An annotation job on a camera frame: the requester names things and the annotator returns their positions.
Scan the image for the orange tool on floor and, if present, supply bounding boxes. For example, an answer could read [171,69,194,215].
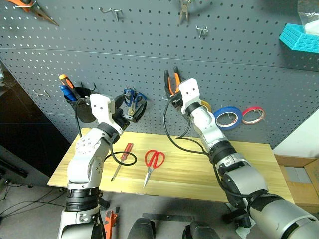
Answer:
[104,210,118,239]

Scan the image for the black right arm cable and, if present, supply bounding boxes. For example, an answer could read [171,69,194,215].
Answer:
[162,99,253,200]

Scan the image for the brown cardboard box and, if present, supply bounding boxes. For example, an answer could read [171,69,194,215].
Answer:
[273,154,319,214]

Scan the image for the blue tape roll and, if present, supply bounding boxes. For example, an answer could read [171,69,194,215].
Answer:
[212,106,243,132]

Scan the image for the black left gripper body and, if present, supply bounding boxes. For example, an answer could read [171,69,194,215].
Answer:
[113,109,132,132]

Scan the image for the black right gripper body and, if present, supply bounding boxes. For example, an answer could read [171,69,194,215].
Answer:
[171,93,184,109]

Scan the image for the dark grey metal pegboard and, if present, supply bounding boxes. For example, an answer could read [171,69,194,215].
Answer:
[0,0,319,150]

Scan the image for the red handled screwdriver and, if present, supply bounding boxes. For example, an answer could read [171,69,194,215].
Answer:
[110,143,135,182]

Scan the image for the black plastic cup holder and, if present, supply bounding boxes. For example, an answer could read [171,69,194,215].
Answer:
[65,86,98,124]

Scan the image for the orange needle nose pliers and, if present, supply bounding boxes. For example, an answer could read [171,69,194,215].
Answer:
[4,0,60,27]

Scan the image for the clear plastic bag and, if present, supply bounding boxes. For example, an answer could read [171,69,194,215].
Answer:
[297,0,319,34]

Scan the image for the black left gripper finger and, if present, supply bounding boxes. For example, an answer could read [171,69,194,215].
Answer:
[114,94,127,112]
[130,100,148,124]

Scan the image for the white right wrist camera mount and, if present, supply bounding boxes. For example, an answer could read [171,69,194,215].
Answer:
[178,78,201,113]

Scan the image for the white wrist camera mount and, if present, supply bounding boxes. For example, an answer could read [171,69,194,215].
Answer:
[89,93,125,136]
[178,78,201,113]

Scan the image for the yellow tape roll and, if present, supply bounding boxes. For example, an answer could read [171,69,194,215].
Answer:
[200,99,213,113]

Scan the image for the silver double pegboard hook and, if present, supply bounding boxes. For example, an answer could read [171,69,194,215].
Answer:
[99,7,123,21]

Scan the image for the dark rounded shape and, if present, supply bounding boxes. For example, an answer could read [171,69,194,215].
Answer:
[128,217,157,239]
[182,221,222,239]

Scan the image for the bare metal pliers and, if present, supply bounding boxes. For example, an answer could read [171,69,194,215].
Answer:
[177,0,198,25]

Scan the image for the red handled scissors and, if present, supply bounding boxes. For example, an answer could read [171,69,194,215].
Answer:
[142,149,166,188]

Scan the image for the blue handled screwdriver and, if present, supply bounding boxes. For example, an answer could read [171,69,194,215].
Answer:
[59,84,75,101]

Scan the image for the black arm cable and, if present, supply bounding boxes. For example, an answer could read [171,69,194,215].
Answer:
[162,99,253,200]
[74,96,138,167]

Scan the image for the grey metal floor bar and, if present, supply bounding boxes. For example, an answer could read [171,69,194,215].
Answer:
[142,212,195,223]

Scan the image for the silver wire pegboard hook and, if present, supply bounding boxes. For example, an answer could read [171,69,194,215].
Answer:
[33,89,51,98]

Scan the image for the cyan plastic bin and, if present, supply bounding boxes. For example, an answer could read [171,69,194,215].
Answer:
[279,23,319,54]

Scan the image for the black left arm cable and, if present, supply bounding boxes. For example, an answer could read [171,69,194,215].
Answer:
[74,96,138,167]

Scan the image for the orange blue screwdrivers in cup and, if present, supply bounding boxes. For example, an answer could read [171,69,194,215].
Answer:
[58,73,82,101]

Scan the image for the silver short pegboard hook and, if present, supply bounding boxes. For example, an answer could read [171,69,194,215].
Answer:
[195,24,209,38]

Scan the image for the orange black handled pliers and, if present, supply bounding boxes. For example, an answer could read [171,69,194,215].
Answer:
[163,65,183,98]

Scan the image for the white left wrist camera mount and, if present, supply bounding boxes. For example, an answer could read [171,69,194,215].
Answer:
[89,93,125,136]

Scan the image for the red tape roll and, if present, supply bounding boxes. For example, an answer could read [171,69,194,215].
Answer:
[241,106,266,126]

